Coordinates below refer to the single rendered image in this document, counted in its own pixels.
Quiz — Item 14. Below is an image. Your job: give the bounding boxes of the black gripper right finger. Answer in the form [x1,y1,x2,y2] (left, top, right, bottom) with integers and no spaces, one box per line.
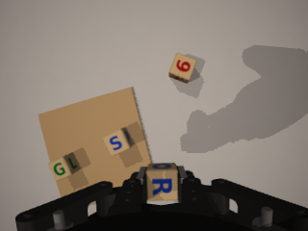
[177,166,308,231]

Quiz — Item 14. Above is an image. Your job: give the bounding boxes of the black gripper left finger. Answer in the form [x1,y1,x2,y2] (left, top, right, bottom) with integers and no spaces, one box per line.
[15,167,147,231]

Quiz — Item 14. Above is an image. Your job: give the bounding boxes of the tan square mat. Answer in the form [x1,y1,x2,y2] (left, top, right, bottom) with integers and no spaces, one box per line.
[38,87,152,197]

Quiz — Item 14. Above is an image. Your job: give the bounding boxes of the tan wooden block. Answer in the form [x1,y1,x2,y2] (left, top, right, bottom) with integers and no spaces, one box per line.
[48,153,80,181]
[168,53,197,84]
[146,163,178,201]
[102,127,134,157]

